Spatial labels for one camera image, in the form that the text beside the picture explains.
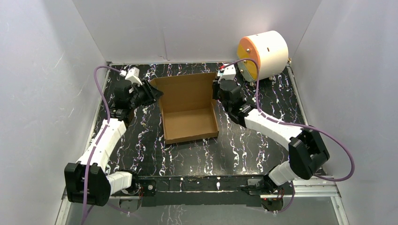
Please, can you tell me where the aluminium frame rail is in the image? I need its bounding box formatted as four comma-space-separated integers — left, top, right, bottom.
56, 175, 349, 225

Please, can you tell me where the white cylindrical drum orange face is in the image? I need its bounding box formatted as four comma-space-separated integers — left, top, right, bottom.
237, 30, 289, 83

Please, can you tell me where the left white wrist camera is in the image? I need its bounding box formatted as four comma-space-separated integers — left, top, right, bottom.
119, 67, 143, 86

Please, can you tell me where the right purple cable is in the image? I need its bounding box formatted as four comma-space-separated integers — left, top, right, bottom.
223, 59, 356, 214

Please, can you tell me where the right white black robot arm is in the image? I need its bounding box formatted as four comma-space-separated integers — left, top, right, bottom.
213, 79, 330, 194

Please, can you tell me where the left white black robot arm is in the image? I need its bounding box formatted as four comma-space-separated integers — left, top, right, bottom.
64, 79, 163, 206

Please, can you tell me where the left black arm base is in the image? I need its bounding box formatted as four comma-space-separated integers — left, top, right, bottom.
106, 172, 157, 216

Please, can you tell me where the brown cardboard box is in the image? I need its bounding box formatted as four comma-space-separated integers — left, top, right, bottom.
150, 72, 219, 144

